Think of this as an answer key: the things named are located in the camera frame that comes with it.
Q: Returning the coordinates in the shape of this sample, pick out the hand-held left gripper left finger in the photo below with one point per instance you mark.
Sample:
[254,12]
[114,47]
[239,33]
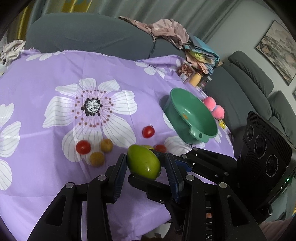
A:
[118,178]

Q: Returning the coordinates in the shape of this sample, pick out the framed landscape painting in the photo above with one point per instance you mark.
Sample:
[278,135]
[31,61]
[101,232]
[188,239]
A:
[279,51]

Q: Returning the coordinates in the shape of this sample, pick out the beige crumpled garment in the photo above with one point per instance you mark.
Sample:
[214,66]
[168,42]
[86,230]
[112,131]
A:
[166,27]

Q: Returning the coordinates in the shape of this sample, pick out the red tomato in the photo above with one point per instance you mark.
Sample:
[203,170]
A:
[160,147]
[148,132]
[83,147]

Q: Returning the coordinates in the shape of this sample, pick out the yellow plastic bottle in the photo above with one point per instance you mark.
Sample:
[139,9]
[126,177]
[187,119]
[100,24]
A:
[195,79]

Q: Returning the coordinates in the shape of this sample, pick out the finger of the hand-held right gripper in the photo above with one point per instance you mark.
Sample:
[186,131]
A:
[148,187]
[182,163]

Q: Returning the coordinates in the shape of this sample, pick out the green mango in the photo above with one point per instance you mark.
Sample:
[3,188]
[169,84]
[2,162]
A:
[142,162]

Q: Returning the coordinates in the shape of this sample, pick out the clear water bottle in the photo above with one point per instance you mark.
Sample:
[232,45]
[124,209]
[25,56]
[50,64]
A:
[204,83]

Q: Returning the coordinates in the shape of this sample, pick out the purple floral cloth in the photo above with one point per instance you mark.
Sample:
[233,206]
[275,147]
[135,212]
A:
[46,76]

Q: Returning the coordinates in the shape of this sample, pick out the clear box of dried fruit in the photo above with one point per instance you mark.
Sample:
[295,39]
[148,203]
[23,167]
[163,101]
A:
[185,70]

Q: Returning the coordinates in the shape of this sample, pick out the white striped cloth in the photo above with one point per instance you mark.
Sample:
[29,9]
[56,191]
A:
[11,51]

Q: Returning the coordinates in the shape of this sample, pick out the grey sofa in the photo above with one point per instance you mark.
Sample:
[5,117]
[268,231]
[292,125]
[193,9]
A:
[92,32]

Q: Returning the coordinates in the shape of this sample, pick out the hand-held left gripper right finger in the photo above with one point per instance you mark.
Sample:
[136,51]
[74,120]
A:
[172,178]

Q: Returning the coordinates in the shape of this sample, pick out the green plastic bowl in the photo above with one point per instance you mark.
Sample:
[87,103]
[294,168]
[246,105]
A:
[192,111]

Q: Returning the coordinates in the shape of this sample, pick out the pile of colourful folded cloths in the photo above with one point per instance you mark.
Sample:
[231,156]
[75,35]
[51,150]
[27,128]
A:
[201,55]

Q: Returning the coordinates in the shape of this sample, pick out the pink plush toy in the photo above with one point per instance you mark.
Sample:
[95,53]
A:
[217,111]

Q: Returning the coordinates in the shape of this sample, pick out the person's right forearm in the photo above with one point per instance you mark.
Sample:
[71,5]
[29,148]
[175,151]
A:
[275,231]

